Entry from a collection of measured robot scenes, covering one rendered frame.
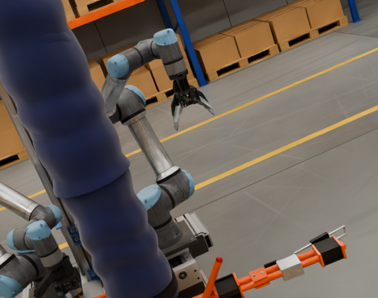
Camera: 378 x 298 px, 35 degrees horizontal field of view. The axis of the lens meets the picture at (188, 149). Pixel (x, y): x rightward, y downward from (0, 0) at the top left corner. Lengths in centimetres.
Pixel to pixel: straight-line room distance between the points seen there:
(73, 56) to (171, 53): 53
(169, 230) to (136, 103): 53
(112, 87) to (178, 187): 53
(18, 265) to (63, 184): 73
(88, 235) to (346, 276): 229
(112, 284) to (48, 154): 44
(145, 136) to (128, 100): 16
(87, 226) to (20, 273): 68
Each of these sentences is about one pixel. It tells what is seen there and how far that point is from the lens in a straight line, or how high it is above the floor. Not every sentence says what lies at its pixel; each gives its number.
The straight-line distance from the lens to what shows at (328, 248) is 197.
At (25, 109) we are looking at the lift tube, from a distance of 164.
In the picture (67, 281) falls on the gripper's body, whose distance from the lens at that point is 217.
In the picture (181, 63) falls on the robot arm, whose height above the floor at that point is 175.
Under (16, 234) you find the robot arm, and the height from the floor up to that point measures 140.
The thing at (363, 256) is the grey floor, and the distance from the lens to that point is 390.
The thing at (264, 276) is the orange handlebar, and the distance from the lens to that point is 195.
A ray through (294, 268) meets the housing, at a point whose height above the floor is 108.
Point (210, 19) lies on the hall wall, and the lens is 1055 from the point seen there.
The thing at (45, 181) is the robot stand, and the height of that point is 144.
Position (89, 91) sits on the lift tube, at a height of 185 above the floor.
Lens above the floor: 213
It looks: 19 degrees down
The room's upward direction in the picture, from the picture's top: 21 degrees counter-clockwise
